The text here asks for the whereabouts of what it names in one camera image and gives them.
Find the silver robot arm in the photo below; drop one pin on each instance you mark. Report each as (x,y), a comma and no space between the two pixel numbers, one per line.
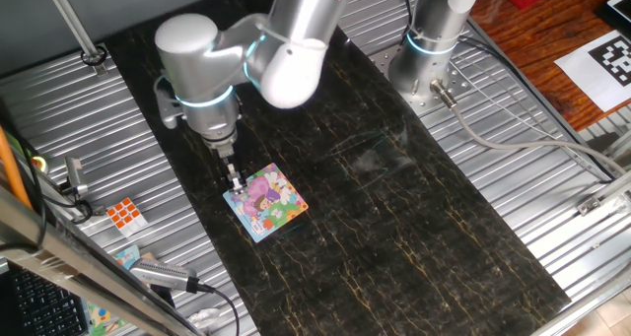
(296,30)

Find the butterfly girl puzzle board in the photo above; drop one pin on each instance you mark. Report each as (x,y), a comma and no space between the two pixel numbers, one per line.
(271,205)

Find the grey metal wrist bracket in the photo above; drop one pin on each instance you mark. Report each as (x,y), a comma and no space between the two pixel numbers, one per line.
(167,107)

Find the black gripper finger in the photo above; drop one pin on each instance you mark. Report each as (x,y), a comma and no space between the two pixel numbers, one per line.
(230,179)
(240,184)

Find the aluminium frame beam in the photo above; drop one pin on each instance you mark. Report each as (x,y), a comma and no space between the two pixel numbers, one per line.
(59,257)

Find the paper with marker code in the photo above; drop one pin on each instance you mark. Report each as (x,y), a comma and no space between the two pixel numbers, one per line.
(596,75)

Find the black clamp tool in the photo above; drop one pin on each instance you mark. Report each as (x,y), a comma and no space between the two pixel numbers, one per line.
(75,176)

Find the colourful picture book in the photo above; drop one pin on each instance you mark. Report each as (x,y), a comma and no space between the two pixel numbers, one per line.
(128,257)

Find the aluminium post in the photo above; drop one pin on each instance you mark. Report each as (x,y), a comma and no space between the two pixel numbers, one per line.
(74,25)

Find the black marble mat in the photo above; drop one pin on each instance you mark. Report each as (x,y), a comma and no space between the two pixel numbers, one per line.
(394,227)

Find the white crumpled plastic bag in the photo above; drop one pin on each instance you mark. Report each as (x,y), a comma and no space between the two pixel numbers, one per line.
(204,318)

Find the black keyboard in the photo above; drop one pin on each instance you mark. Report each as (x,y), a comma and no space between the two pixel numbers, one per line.
(44,306)

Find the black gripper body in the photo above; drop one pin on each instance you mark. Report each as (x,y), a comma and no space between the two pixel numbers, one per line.
(229,161)

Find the rubiks cube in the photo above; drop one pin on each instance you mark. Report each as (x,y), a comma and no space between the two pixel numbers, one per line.
(125,217)

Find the aluminium corner bracket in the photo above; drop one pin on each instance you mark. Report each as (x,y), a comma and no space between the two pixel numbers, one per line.
(606,195)

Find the orange pole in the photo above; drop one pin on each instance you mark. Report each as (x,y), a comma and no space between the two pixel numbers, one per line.
(12,168)

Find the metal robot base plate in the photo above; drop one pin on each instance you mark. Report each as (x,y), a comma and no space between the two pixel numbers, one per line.
(458,87)

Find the silver ribbed camera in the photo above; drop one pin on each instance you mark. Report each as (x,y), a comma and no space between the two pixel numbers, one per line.
(162,274)

